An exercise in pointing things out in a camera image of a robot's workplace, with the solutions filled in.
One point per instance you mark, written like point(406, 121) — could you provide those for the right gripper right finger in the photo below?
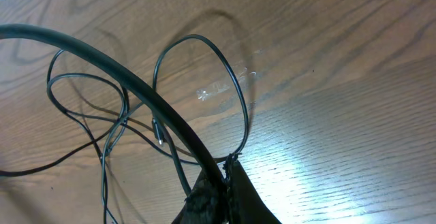
point(245, 205)

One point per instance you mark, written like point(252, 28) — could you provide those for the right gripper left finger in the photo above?
point(204, 205)

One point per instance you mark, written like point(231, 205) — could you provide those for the clear tape piece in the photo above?
point(210, 78)

